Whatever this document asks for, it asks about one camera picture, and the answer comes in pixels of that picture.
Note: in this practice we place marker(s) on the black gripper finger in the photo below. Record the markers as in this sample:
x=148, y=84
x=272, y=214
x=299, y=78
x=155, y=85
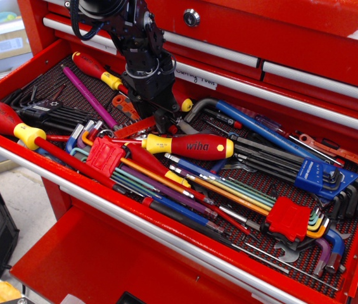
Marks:
x=163, y=122
x=144, y=108

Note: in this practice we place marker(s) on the slim red yellow screwdriver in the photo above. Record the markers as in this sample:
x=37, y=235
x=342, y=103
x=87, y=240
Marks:
x=143, y=161

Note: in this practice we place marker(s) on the black torx key set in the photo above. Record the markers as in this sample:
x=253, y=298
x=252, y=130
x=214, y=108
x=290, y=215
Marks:
x=47, y=113

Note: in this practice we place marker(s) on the cutting tools label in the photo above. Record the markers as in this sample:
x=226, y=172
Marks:
x=196, y=79

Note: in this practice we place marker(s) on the right coloured hex key set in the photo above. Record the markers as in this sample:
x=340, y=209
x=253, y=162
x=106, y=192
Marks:
x=283, y=216

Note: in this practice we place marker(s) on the wiha red yellow screwdriver centre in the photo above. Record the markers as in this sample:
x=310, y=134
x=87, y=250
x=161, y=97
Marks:
x=196, y=146

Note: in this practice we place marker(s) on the yellow object bottom left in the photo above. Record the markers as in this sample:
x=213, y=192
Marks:
x=8, y=292

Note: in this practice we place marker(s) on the large blue purple hex keys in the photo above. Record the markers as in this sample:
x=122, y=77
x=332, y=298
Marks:
x=332, y=249

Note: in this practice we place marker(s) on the blue holder black hex set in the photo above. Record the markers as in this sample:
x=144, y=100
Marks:
x=326, y=181

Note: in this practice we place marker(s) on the red yellow screwdriver top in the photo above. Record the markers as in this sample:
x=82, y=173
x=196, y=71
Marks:
x=92, y=67

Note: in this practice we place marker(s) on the small black red screwdriver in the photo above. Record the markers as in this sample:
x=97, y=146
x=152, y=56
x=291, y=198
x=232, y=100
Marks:
x=224, y=118

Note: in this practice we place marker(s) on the chest key lock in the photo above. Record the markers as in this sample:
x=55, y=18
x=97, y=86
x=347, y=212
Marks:
x=191, y=18

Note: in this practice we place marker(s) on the cardboard box with label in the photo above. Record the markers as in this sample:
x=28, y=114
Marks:
x=13, y=39

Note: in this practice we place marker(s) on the long thin steel rod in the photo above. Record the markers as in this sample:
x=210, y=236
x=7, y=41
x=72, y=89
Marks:
x=285, y=263

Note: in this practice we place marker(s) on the short wiha screwdriver handle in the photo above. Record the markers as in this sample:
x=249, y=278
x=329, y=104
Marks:
x=184, y=102

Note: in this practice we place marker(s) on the large red yellow screwdriver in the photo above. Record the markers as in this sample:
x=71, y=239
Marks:
x=12, y=125

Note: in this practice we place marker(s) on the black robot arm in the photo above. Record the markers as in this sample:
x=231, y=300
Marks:
x=149, y=68

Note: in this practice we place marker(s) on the orange flat wrench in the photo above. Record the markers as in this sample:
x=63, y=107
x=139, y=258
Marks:
x=340, y=152

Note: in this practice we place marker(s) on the left coloured hex key set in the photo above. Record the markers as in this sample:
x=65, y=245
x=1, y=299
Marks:
x=110, y=159

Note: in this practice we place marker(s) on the large blue hex key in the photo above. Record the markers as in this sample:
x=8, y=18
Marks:
x=250, y=123

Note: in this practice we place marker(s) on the coloured hex key set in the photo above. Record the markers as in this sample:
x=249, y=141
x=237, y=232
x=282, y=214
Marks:
x=110, y=159
x=283, y=216

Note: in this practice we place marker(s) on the red tool chest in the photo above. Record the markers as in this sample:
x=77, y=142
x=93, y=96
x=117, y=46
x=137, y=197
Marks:
x=290, y=65

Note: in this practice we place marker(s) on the red bit holder strip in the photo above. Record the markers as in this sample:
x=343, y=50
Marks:
x=135, y=128

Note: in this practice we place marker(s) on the magenta long hex key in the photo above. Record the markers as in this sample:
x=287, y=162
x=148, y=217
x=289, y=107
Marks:
x=109, y=120

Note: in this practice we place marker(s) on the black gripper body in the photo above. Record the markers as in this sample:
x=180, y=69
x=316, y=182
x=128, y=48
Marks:
x=155, y=88

